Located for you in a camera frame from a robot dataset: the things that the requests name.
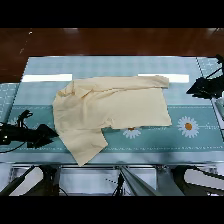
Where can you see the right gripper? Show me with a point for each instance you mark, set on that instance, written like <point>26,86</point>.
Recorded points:
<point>203,88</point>

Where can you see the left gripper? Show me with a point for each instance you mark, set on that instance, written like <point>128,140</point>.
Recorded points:
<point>42,135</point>

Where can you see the cream T-shirt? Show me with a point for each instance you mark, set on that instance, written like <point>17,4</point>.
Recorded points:
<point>116,103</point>

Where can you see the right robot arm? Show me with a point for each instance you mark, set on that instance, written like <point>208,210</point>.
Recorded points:
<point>204,178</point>

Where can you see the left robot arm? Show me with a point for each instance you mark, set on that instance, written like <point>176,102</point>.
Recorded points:
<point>10,132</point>

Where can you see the silver frame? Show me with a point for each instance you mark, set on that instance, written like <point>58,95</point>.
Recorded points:
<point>140,186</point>

